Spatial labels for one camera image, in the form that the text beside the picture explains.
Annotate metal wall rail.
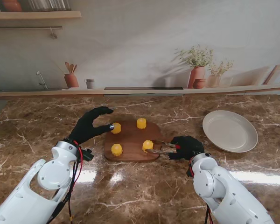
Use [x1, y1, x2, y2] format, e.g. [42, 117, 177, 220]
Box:
[0, 26, 63, 30]

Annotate terracotta pot with wooden utensils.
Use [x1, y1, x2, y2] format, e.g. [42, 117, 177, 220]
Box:
[64, 61, 79, 88]

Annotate red black left arm cable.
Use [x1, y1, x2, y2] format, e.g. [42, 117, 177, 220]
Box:
[49, 140, 84, 224]

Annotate red black arm cable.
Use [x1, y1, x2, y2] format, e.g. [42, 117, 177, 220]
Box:
[188, 157, 213, 224]
[49, 140, 84, 224]

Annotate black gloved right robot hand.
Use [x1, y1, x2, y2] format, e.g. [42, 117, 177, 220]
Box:
[169, 136, 205, 162]

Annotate orange pot on shelf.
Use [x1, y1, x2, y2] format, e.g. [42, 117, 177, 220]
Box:
[2, 0, 23, 12]

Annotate grey white mug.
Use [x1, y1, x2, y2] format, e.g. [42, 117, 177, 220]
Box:
[84, 78, 96, 90]

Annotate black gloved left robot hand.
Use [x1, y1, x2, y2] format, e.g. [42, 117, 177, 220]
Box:
[69, 106, 115, 150]

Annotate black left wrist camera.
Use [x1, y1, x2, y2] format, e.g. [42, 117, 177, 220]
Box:
[81, 149, 94, 161]

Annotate brown wooden cutting board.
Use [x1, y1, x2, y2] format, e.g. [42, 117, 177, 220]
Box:
[103, 120, 175, 163]

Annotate light wooden wall shelf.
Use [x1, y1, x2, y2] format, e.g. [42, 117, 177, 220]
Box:
[0, 11, 82, 20]

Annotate beige round plate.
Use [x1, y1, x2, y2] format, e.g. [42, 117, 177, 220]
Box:
[202, 110, 259, 154]

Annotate red black right arm cable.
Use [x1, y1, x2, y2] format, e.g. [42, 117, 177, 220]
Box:
[188, 157, 213, 224]

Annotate leaning wooden boards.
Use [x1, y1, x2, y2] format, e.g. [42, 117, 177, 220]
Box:
[263, 62, 280, 84]

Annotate yellow corn chunk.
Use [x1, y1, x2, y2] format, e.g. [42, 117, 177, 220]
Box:
[136, 118, 147, 130]
[142, 139, 154, 152]
[111, 143, 123, 157]
[111, 122, 122, 134]

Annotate red handled metal tongs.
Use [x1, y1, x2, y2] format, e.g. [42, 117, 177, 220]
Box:
[145, 139, 182, 154]

